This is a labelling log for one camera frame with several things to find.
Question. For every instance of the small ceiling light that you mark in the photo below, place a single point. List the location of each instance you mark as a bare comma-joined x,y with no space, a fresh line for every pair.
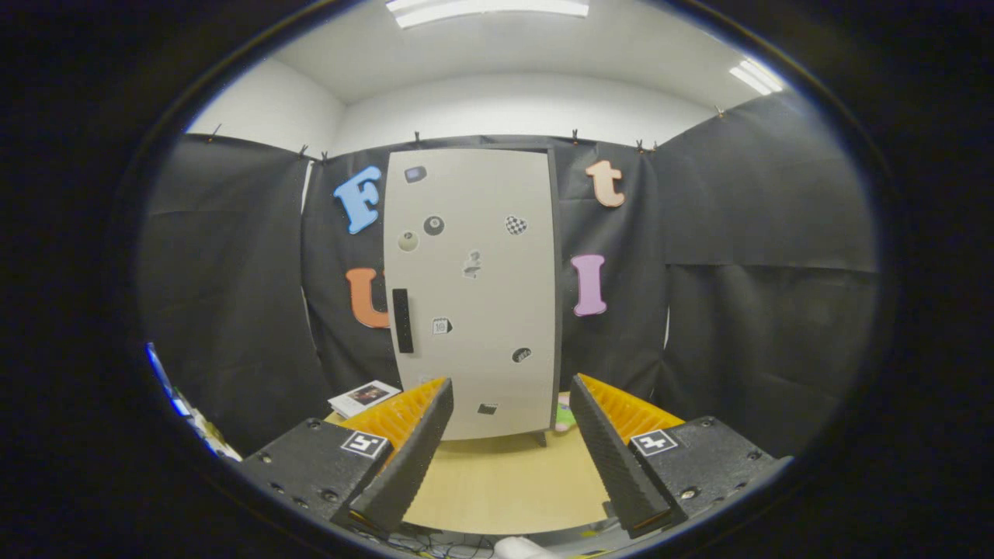
755,77

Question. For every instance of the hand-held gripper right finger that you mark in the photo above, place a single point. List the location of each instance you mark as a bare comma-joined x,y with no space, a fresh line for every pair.
613,458

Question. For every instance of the dark grey shoe cabinet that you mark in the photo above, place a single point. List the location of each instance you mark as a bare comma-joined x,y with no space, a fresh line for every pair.
560,295

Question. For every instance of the long ceiling light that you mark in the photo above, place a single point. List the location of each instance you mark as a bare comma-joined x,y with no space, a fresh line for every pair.
485,9

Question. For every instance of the cluttered white tray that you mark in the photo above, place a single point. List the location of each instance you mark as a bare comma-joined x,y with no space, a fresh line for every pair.
211,439

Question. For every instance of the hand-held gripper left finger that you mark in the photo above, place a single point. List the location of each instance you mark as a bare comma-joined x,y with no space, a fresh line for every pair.
411,458

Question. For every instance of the pink green plush toy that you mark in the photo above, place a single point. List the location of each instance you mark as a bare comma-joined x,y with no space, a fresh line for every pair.
564,415

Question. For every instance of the black backdrop cloth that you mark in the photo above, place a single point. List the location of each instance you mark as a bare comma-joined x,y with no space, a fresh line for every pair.
738,233

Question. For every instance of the blue white printed card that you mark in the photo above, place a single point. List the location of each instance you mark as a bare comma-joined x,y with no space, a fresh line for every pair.
165,380

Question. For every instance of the light grey shoe cabinet door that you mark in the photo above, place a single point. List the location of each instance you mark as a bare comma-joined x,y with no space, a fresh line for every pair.
481,310

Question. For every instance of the white book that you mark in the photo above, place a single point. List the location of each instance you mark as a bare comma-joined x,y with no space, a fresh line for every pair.
363,396

